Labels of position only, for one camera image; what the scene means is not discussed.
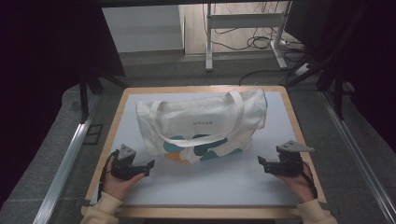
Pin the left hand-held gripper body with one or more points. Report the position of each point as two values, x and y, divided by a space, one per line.
124 163

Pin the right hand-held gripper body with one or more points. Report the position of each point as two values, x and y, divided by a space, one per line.
288 160

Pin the white tote bag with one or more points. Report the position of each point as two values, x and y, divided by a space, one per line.
202 124

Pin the person's left hand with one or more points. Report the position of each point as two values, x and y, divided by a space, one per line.
116 186

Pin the person's right hand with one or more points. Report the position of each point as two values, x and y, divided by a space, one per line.
297 186

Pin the black metal stand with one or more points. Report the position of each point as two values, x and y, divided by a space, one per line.
337 90
88 90

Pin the white power strip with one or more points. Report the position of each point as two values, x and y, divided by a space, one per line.
302 69

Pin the black curtain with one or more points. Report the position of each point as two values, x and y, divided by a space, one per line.
46 77

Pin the aluminium rail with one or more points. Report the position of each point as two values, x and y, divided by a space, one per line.
358 155
63 171

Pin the white metal desk frame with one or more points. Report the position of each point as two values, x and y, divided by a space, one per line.
246 21

